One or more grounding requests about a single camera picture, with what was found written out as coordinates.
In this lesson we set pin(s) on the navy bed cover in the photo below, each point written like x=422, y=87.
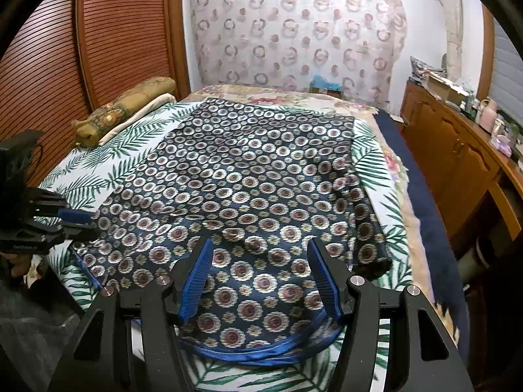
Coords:
x=425, y=212

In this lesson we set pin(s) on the person's left hand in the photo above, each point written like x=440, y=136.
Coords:
x=18, y=270

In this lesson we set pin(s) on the circle-patterned sheer curtain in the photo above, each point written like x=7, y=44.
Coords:
x=294, y=36

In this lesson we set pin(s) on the navy floral-print satin shirt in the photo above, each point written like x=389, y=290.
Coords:
x=253, y=171

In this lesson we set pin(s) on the beige lace curtain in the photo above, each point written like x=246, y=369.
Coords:
x=453, y=41

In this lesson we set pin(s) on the wooden cabinet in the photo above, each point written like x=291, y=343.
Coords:
x=445, y=143

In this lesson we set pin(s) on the golden brown patterned blanket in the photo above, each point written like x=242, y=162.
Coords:
x=126, y=104

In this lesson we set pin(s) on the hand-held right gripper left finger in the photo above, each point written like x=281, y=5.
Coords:
x=198, y=281

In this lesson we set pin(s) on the cardboard box with blue cloth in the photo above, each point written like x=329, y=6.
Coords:
x=325, y=88

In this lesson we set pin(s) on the person's dark clothing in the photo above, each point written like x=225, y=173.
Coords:
x=28, y=326

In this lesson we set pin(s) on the wooden window frame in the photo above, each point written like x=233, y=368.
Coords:
x=486, y=57

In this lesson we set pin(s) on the grey window blind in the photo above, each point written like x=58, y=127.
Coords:
x=508, y=77

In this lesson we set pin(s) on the pink thermos bottle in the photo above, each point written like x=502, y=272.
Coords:
x=487, y=118

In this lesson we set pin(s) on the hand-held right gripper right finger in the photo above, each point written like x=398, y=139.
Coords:
x=325, y=281

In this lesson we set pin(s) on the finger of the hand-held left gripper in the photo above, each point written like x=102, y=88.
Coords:
x=75, y=215
x=81, y=232

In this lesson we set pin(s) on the open cardboard box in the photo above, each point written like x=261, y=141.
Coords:
x=443, y=88

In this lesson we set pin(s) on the small purple object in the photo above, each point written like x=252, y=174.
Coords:
x=501, y=145

